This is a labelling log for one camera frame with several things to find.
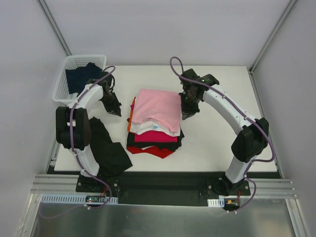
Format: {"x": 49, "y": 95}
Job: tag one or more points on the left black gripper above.
{"x": 111, "y": 104}

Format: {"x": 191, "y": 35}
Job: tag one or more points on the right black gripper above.
{"x": 188, "y": 107}

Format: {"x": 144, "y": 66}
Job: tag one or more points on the pink t shirt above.
{"x": 158, "y": 105}

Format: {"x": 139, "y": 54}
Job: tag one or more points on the magenta t shirt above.
{"x": 150, "y": 130}

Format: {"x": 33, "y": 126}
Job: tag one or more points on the red t shirt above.
{"x": 153, "y": 150}

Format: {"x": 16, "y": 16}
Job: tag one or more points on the white plastic laundry basket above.
{"x": 61, "y": 92}

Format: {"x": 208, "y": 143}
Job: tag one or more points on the white t shirt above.
{"x": 152, "y": 125}

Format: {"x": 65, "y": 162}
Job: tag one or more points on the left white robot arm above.
{"x": 73, "y": 129}

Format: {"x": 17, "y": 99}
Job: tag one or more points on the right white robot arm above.
{"x": 251, "y": 133}

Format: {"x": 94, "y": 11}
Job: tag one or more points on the navy blue t shirt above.
{"x": 77, "y": 78}

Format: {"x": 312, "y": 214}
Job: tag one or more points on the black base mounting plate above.
{"x": 170, "y": 188}

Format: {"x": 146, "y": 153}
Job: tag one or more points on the right white cable duct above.
{"x": 216, "y": 202}

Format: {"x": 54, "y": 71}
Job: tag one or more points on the white cable duct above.
{"x": 78, "y": 199}
{"x": 216, "y": 202}

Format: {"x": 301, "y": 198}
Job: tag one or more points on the aluminium frame rail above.
{"x": 66, "y": 184}

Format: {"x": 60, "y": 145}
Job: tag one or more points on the left white cable duct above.
{"x": 78, "y": 199}

